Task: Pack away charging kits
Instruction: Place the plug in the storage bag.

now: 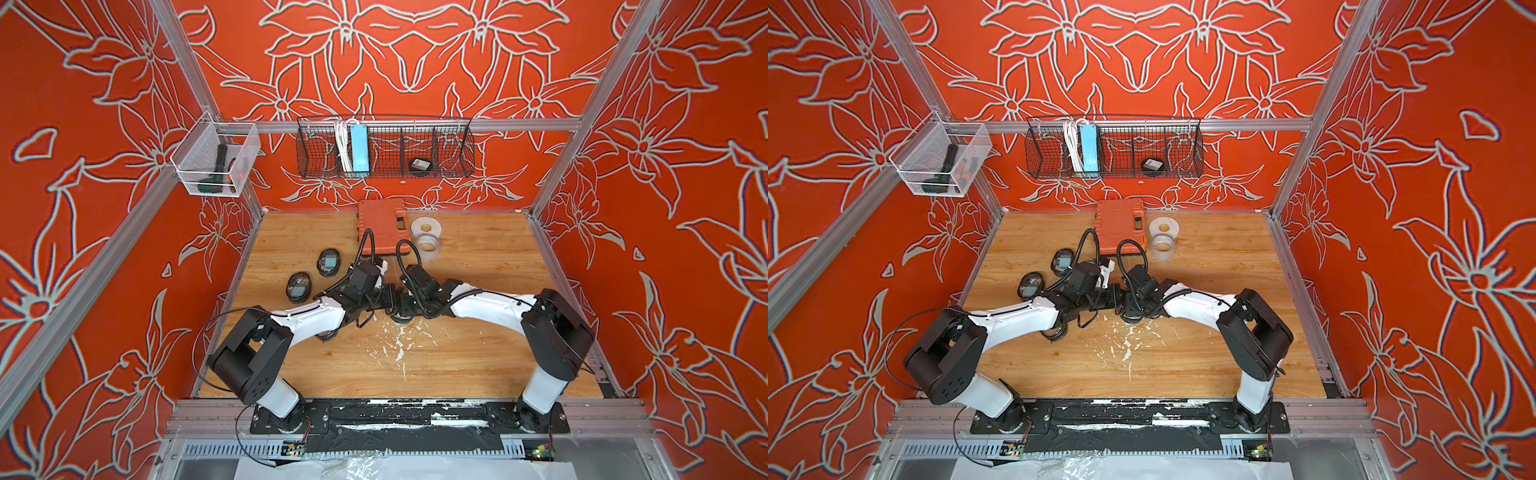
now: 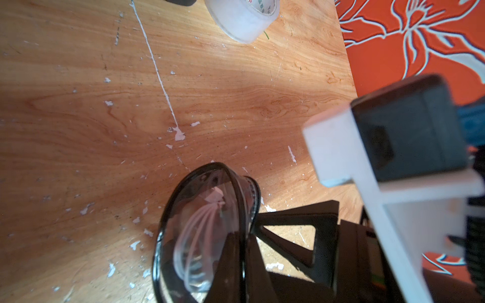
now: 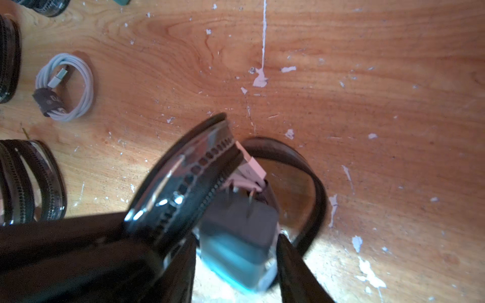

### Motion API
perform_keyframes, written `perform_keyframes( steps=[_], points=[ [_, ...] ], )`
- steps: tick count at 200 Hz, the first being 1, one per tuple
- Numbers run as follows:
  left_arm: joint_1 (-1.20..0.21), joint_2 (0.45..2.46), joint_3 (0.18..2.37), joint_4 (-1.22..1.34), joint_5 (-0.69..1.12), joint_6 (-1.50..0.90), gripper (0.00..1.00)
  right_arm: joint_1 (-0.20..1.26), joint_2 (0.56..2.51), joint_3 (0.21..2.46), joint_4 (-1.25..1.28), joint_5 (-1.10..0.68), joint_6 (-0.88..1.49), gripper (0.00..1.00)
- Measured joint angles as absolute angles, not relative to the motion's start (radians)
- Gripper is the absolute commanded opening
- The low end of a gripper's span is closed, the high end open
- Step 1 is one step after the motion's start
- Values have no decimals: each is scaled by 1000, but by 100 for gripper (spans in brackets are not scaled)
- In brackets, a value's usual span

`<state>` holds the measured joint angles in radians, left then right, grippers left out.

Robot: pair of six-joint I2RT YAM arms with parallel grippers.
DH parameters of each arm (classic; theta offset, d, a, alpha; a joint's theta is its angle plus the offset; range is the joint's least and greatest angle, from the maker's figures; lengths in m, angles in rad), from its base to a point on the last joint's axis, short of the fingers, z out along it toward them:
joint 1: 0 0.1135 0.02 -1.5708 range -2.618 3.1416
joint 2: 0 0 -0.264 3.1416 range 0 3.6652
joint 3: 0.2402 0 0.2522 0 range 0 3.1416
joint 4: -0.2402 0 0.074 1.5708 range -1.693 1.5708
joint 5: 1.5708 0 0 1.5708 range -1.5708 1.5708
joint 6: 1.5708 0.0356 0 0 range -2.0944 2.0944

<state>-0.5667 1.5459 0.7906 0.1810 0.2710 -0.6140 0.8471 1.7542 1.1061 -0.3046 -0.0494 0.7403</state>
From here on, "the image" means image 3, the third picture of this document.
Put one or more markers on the green charger plug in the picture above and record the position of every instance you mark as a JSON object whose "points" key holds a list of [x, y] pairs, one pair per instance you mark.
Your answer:
{"points": [[237, 236], [122, 2]]}

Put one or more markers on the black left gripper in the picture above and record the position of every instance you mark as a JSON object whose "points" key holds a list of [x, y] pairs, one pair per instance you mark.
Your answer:
{"points": [[76, 260]]}

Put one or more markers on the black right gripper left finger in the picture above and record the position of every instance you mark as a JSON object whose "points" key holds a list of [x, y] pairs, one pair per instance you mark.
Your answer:
{"points": [[176, 283]]}

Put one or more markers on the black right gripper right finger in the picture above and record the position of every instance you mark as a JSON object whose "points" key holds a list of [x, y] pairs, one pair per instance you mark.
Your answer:
{"points": [[297, 283]]}

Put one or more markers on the black round zip pouch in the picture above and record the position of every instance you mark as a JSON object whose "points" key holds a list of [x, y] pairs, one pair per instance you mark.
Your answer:
{"points": [[48, 8]]}

